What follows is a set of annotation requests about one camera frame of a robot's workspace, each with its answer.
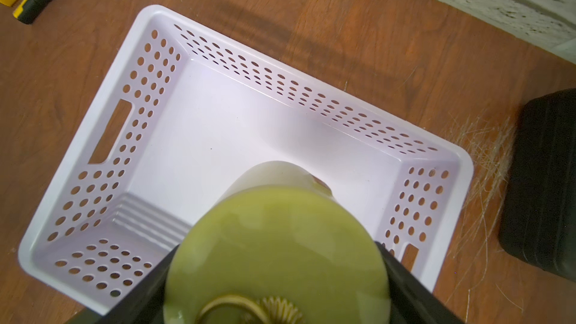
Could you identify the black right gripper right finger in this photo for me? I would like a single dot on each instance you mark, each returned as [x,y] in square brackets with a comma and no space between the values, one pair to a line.
[411,302]

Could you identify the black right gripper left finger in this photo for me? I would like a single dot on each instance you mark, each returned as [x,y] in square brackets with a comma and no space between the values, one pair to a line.
[144,304]

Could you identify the yellow-green tea canister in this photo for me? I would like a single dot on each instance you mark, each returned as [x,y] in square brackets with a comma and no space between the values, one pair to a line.
[277,248]

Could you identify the lavender plastic basket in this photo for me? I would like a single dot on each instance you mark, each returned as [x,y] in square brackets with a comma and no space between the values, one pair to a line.
[184,111]

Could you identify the black plastic tool case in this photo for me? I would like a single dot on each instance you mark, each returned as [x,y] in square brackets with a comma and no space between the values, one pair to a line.
[538,215]

